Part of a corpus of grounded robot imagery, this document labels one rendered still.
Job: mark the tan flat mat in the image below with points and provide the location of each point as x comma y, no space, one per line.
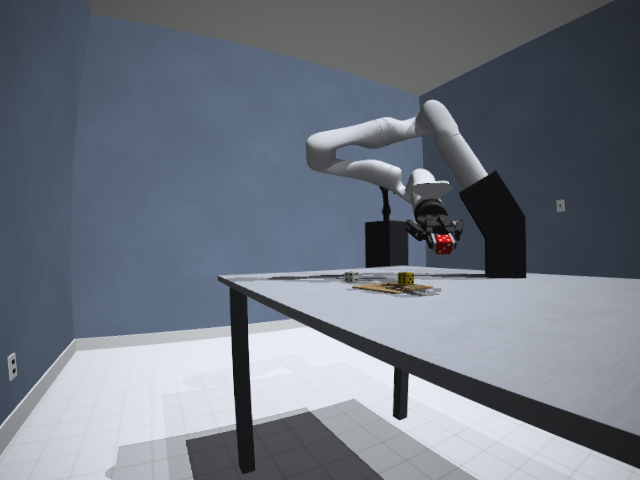
392,287

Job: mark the white die with black pips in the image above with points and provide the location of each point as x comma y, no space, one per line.
351,276

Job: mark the red die with white pips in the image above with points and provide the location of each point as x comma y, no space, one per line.
444,244

